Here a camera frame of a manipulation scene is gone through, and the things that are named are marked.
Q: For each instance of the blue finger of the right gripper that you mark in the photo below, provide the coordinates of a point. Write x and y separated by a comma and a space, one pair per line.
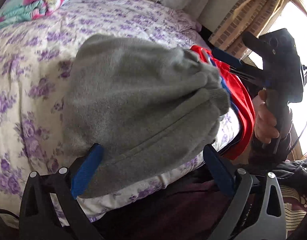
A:
226, 58

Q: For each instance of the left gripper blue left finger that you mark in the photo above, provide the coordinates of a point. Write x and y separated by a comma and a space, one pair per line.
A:
49, 209

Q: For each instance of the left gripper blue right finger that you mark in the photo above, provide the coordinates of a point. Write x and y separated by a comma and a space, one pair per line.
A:
256, 208

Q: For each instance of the grey fleece pants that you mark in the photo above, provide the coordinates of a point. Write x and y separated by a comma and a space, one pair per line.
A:
151, 108

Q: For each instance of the right hand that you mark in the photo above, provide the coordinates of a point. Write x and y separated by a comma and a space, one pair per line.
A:
265, 121

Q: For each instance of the red blue white garment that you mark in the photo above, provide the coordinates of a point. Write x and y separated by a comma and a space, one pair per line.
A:
240, 100

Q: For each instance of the brick pattern curtain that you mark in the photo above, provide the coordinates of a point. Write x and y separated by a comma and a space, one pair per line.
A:
245, 15

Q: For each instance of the purple floral pillow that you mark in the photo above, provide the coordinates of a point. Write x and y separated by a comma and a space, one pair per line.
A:
182, 21

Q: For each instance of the black jacket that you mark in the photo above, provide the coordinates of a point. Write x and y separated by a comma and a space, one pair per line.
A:
288, 173

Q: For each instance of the paw print striped fabric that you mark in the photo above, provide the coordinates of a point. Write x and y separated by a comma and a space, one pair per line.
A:
295, 205

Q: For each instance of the purple floral bedsheet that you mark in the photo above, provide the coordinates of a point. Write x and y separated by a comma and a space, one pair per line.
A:
35, 66

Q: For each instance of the colourful floral folded blanket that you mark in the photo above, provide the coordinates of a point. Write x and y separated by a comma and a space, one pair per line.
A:
17, 11

